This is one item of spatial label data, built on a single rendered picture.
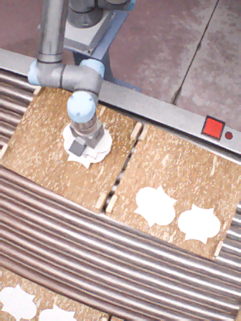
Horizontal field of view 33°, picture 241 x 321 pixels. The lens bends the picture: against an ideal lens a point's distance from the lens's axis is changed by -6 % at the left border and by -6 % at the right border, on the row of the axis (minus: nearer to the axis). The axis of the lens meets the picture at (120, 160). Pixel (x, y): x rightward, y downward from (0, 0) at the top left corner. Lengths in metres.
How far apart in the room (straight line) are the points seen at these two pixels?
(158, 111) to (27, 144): 0.48
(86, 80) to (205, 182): 0.55
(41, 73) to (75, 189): 0.44
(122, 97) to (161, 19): 1.38
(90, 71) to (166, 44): 1.58
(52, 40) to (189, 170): 0.65
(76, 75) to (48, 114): 0.37
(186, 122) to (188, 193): 0.26
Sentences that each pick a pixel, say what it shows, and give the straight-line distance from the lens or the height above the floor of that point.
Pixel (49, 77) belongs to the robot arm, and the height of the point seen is 1.27.
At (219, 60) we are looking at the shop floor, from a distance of 2.75.
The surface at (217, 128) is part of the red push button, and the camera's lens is 1.53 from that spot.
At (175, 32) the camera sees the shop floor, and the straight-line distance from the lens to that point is 2.81.
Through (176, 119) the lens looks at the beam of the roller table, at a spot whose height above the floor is 0.92.
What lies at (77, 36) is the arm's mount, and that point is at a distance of 1.65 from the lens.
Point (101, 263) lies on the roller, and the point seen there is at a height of 0.92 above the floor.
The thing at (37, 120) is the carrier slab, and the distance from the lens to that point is 1.54.
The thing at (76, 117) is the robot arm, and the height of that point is 1.28.
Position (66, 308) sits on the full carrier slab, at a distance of 1.43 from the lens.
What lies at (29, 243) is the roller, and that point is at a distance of 1.47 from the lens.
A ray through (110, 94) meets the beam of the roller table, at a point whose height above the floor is 0.92.
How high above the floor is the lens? 2.34
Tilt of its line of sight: 75 degrees down
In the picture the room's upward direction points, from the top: 4 degrees counter-clockwise
